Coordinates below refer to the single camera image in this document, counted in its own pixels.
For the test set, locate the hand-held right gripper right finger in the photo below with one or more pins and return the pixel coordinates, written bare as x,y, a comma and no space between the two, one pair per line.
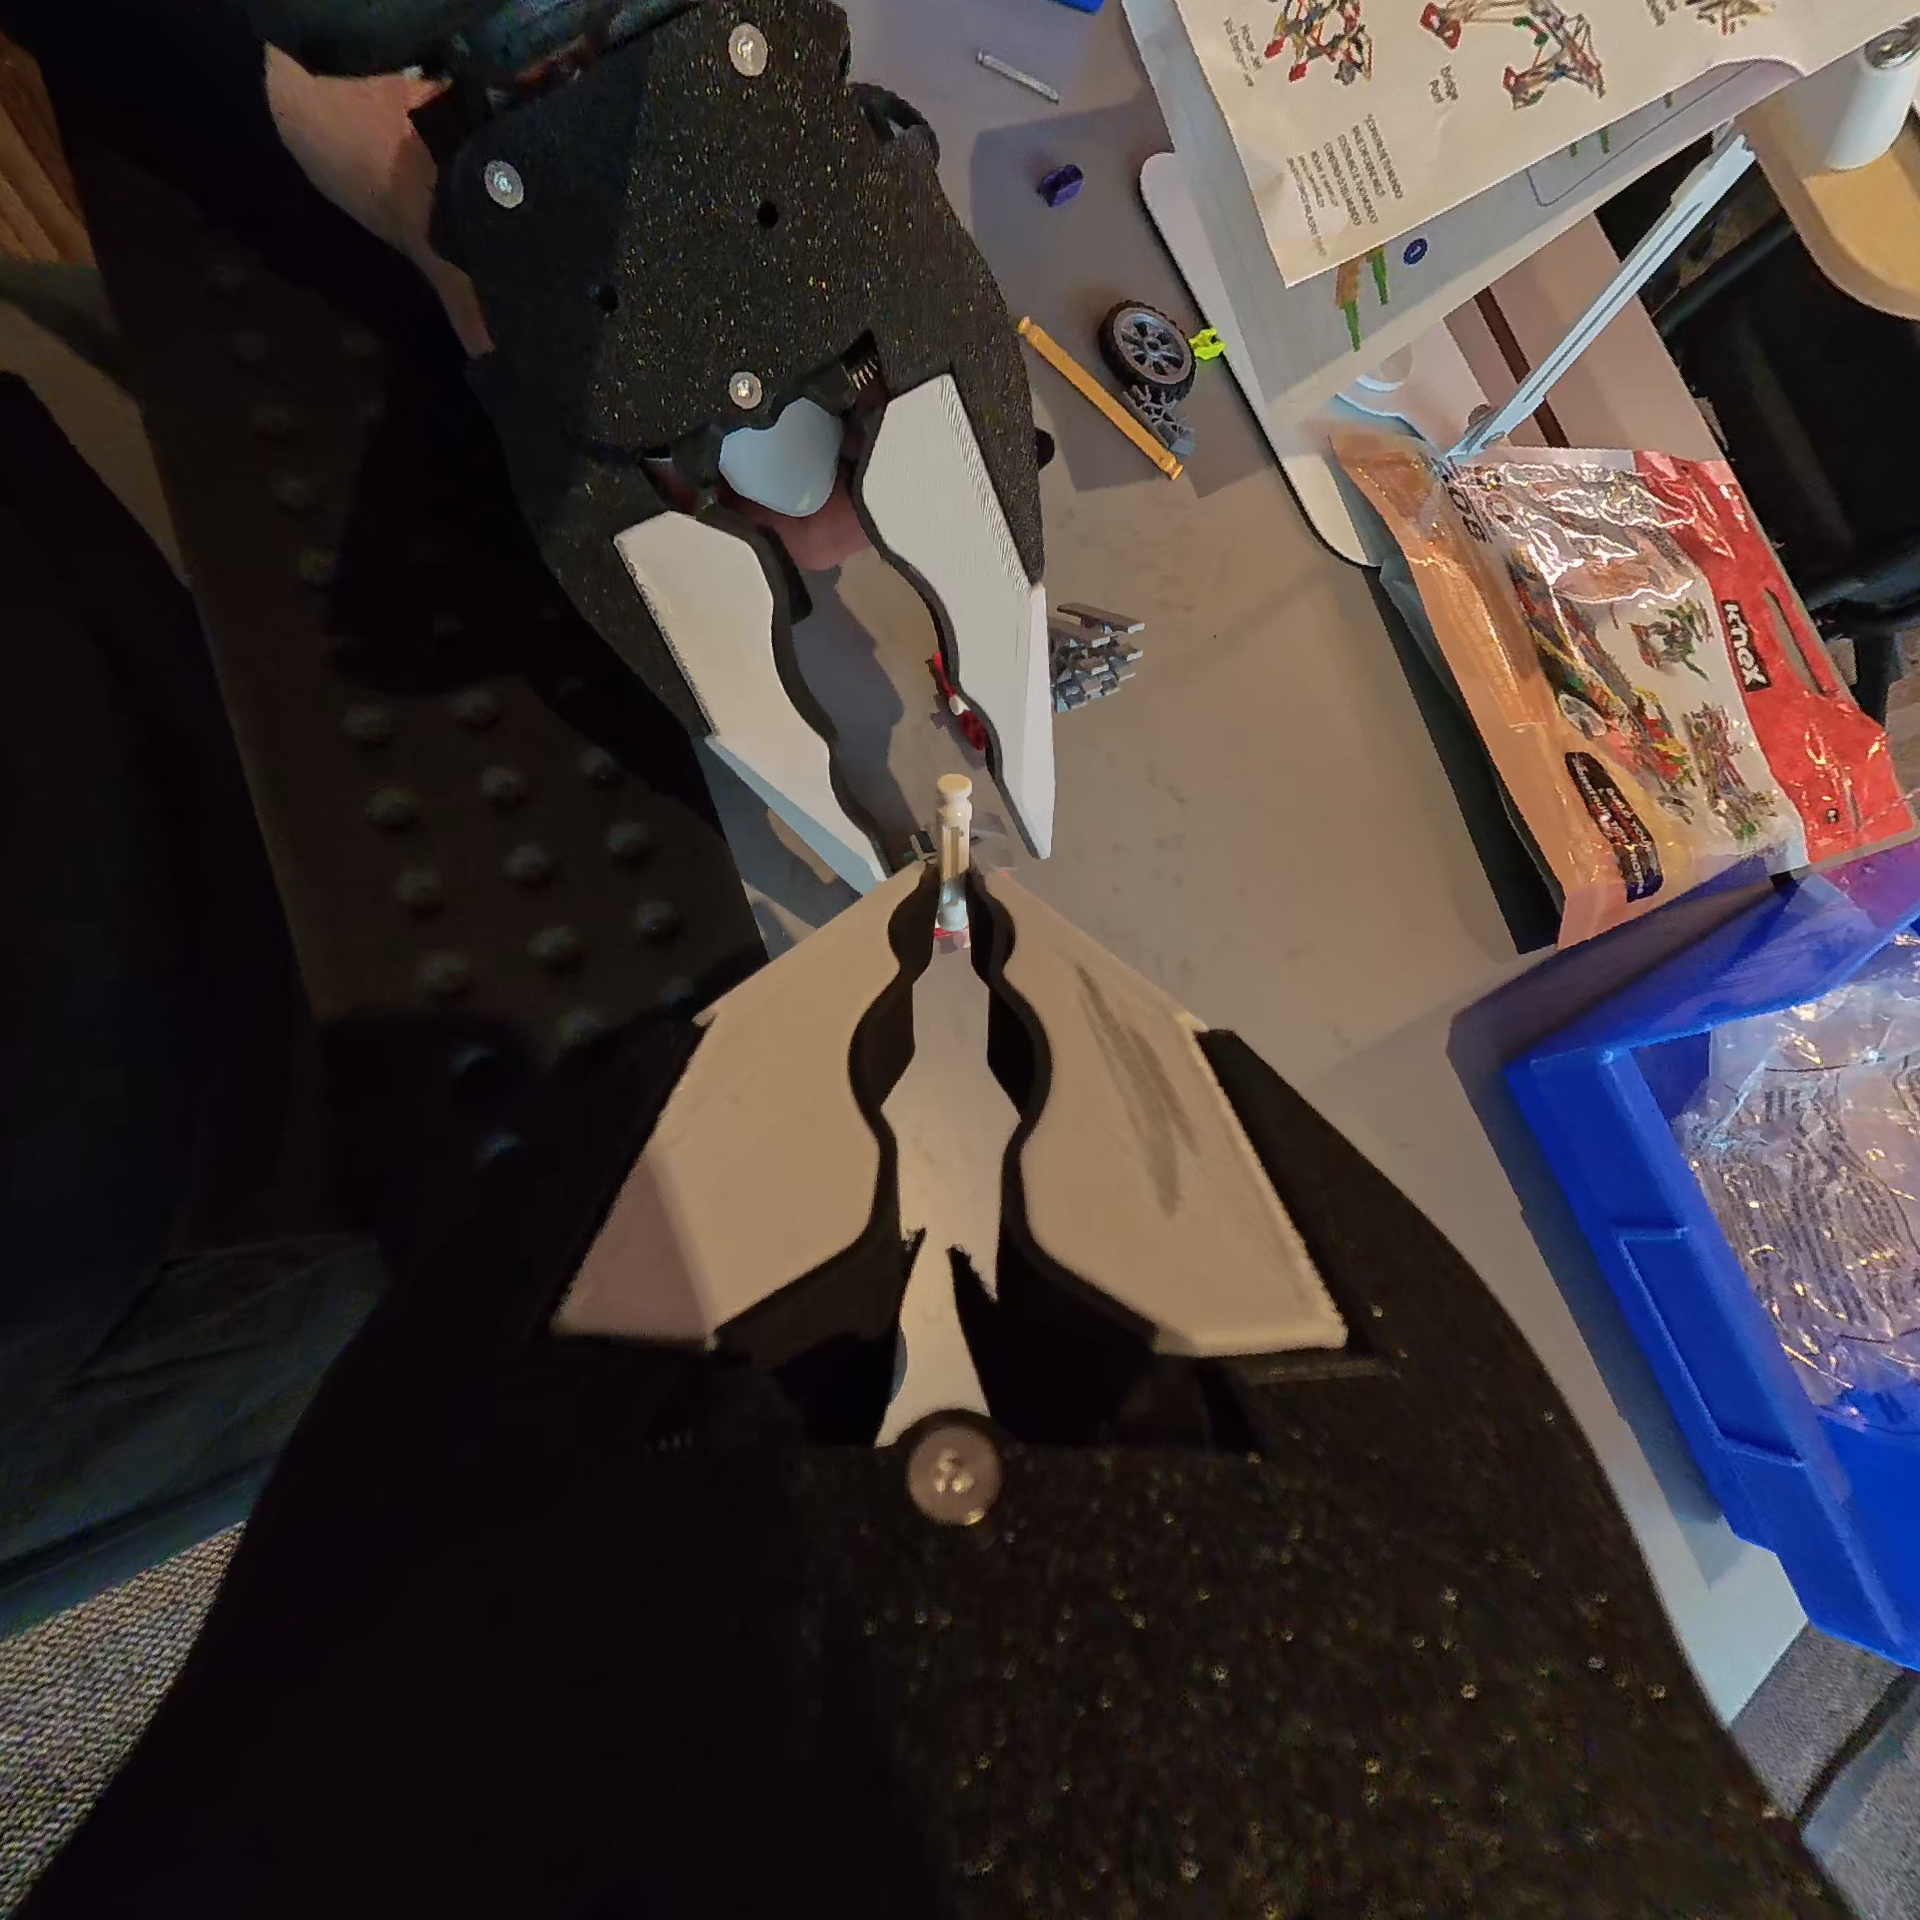
1152,1200

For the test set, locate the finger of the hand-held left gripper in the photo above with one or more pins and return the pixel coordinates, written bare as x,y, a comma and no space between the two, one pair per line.
973,524
707,632

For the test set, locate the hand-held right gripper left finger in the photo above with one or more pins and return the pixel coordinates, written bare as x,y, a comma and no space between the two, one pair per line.
719,1185

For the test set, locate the white toy rod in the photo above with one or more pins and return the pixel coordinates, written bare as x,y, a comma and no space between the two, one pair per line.
955,816

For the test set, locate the person's left hand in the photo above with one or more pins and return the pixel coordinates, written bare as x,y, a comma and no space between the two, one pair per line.
344,105

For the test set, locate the yellow toy rod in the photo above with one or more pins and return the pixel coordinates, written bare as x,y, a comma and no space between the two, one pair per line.
1095,393

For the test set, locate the grey red yellow toy assembly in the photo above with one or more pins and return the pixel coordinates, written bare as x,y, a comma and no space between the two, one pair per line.
1095,660

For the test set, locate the grey toy connector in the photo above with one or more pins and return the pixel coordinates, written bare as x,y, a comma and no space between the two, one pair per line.
1168,429

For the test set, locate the toy wheel with grey hub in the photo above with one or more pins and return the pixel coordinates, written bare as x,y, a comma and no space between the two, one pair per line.
1147,348

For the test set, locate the small grey toy rod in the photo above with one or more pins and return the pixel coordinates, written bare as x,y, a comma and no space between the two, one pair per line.
1017,77

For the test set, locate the purple toy connector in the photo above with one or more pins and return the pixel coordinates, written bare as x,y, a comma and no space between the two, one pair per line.
1058,185

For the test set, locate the instruction sheet on white stand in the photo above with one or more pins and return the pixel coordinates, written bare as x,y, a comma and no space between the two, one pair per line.
1319,343

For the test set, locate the blue plastic bin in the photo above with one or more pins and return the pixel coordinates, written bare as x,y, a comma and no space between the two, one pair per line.
1651,1200

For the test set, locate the printed instruction sheet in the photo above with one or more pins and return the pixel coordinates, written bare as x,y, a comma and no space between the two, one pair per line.
1423,118

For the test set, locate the dark clothing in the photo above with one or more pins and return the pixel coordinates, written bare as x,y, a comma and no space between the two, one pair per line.
119,898

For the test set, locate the clear plastic bag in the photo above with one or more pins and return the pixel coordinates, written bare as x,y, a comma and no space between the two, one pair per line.
1831,1170

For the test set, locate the wooden board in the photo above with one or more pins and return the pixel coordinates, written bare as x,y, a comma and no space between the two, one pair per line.
37,164

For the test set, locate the toy parts bag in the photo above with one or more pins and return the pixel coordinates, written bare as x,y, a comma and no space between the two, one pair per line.
1651,673

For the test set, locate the pale wooden stand with post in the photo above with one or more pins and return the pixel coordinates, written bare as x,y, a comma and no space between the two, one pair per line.
1845,225

